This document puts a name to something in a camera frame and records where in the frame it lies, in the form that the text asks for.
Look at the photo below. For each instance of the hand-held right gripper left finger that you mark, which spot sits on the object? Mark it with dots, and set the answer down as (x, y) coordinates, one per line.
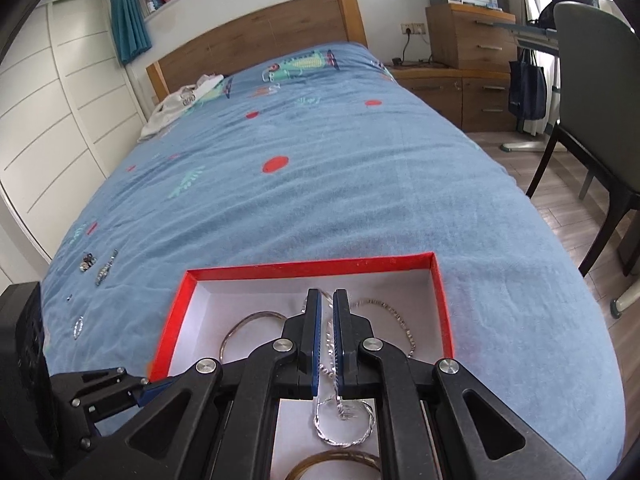
(316, 355)

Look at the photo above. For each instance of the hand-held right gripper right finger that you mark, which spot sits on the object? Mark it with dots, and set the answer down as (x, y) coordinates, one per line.
(337, 355)

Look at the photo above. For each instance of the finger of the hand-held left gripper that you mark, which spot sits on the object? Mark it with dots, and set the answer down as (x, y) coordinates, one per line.
(150, 392)

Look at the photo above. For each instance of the twisted silver hoop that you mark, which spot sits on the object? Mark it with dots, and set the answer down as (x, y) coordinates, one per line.
(320, 432)
(327, 360)

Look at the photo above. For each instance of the thin silver bangle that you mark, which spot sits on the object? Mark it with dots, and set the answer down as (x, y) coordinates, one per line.
(250, 316)

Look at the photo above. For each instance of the red shallow box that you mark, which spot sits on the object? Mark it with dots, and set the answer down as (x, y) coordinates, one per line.
(250, 300)

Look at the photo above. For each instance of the brown stone bangle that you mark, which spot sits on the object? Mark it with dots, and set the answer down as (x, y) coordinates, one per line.
(330, 454)

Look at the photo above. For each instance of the blue printed blanket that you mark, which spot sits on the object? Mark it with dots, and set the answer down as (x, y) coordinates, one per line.
(325, 185)

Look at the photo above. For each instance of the white wardrobe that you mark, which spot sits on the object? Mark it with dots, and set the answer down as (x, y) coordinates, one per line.
(60, 135)

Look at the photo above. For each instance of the low wooden nightstand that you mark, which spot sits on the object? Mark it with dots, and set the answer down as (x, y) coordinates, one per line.
(450, 100)

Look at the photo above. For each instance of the white garment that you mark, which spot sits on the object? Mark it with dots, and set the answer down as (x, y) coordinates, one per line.
(170, 105)

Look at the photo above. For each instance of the wooden bed headboard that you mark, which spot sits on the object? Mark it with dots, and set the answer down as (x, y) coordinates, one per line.
(260, 35)

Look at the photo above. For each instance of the dark blue tote bag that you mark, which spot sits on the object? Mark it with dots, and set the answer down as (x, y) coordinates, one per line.
(527, 90)

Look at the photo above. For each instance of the wooden drawer chest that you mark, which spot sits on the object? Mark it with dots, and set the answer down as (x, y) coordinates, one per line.
(465, 40)

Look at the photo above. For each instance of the teal curtain beside wardrobe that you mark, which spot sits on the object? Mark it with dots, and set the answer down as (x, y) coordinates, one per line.
(130, 15)

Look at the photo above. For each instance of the grey chair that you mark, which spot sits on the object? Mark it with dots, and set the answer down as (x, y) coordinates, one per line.
(595, 75)

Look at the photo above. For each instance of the black backpack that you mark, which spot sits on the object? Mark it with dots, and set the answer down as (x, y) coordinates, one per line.
(575, 0)

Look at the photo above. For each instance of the wall power socket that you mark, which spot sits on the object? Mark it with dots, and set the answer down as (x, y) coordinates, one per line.
(412, 28)

